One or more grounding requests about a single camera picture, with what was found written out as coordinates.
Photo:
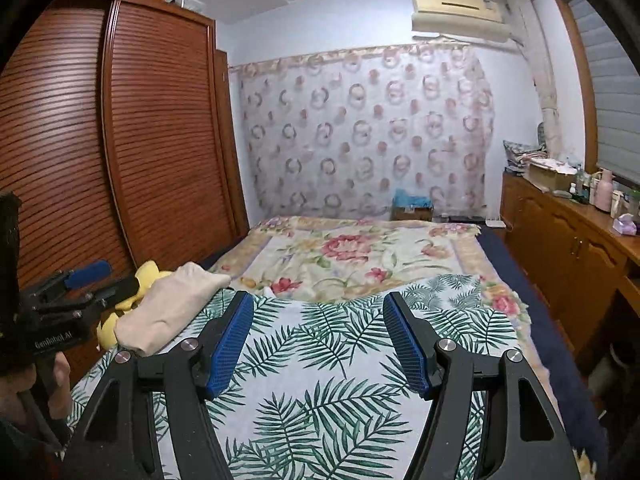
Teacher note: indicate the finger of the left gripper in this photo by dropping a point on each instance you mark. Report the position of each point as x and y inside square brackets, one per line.
[100, 297]
[75, 277]

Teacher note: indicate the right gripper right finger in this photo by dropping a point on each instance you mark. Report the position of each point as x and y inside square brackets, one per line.
[522, 436]

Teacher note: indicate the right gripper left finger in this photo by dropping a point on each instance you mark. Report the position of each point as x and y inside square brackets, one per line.
[115, 437]

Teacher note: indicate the beige t-shirt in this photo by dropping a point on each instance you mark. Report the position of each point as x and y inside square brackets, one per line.
[167, 308]

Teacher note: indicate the left hand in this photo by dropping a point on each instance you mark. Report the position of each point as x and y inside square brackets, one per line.
[19, 393]

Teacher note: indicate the yellow plush toy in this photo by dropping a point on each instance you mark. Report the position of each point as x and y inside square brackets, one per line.
[146, 276]

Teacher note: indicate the dark blue mattress sheet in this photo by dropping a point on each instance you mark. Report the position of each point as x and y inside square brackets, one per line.
[576, 409]

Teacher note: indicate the brown louvered wardrobe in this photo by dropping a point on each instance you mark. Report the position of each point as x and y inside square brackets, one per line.
[116, 135]

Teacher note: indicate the wooden sideboard cabinet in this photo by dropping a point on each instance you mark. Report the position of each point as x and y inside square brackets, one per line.
[574, 259]

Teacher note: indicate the palm leaf print blanket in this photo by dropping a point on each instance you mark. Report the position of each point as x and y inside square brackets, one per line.
[318, 392]

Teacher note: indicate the floral bed blanket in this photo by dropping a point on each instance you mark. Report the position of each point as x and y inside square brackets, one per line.
[333, 260]

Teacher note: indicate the purple tissue box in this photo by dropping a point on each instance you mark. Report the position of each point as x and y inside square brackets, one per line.
[625, 225]

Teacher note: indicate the pink thermos bottle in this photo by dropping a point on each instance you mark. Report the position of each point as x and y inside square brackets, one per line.
[604, 191]

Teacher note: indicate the cardboard box on cabinet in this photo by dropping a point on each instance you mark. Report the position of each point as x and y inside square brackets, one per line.
[550, 175]

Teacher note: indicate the blue cloth on box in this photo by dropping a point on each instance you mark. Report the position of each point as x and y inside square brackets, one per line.
[411, 207]

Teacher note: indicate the circle pattern lace curtain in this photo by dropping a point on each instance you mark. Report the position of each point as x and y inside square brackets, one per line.
[338, 134]

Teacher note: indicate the grey window blind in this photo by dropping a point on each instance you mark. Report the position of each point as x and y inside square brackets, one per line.
[610, 91]

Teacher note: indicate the wall air conditioner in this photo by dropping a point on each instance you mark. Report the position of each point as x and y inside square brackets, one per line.
[468, 18]

